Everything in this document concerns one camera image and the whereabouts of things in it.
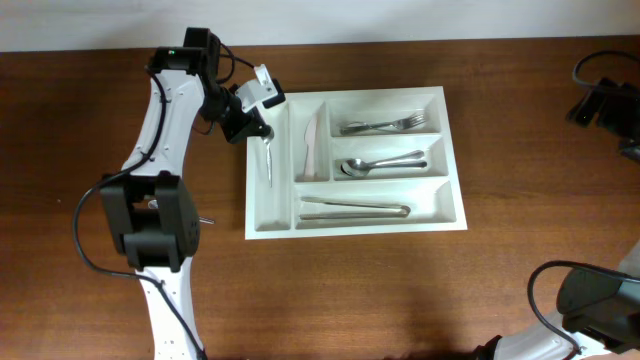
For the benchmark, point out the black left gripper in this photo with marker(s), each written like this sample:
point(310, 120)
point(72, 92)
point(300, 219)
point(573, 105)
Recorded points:
point(249, 125)

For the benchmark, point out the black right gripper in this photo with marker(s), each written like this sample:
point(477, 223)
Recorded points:
point(619, 97)

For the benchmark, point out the small steel teaspoon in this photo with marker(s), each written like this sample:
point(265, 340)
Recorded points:
point(205, 220)
point(269, 160)

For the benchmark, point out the steel fork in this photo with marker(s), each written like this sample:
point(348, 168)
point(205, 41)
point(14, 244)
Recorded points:
point(357, 127)
point(406, 123)

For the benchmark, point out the steel tablespoon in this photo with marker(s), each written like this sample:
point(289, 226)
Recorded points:
point(417, 155)
point(359, 168)

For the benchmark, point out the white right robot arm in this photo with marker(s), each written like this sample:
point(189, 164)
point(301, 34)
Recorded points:
point(597, 309)

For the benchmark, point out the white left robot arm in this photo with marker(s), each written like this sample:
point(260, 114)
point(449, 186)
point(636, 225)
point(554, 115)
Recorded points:
point(151, 215)

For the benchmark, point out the white cutlery tray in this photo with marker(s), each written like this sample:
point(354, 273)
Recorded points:
point(433, 193)

